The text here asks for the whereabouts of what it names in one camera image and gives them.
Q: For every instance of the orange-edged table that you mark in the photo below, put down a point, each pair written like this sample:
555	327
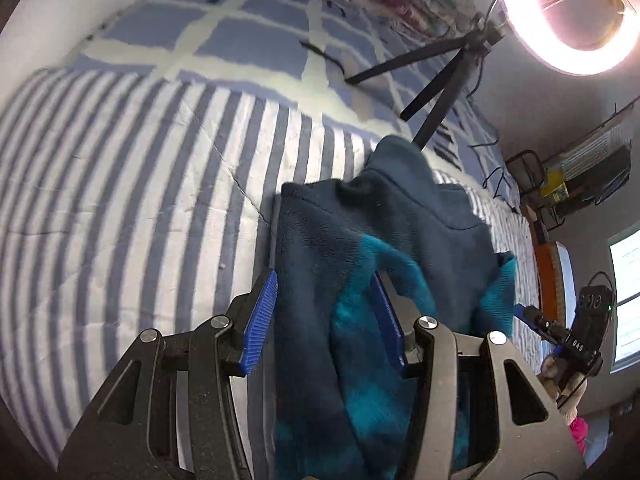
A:
545	280

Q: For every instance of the yellow box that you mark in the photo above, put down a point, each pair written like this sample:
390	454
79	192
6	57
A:
556	186

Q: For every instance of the window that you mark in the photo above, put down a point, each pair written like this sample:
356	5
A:
627	300

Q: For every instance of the striped bed quilt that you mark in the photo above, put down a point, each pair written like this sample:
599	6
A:
125	185

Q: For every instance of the black tripod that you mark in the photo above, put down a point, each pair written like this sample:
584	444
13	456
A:
472	40

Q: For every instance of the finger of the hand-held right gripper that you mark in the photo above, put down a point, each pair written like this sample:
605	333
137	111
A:
540	322

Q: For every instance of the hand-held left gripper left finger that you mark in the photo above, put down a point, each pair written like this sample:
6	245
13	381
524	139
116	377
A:
260	320

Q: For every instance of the person's right hand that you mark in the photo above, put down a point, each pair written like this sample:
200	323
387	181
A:
550	367

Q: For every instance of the blue checked blanket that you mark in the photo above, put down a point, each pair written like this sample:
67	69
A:
250	30

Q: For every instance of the person's right forearm pink sleeve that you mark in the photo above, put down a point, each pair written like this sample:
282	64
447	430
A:
580	432

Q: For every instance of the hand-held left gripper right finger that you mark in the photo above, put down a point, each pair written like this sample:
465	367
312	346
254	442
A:
387	315

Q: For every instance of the black metal chair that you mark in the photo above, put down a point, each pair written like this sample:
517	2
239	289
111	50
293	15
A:
515	160

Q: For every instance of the wall rack with papers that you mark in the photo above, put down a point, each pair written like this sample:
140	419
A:
595	150

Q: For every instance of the teal plaid fleece garment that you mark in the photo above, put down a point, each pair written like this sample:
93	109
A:
325	260

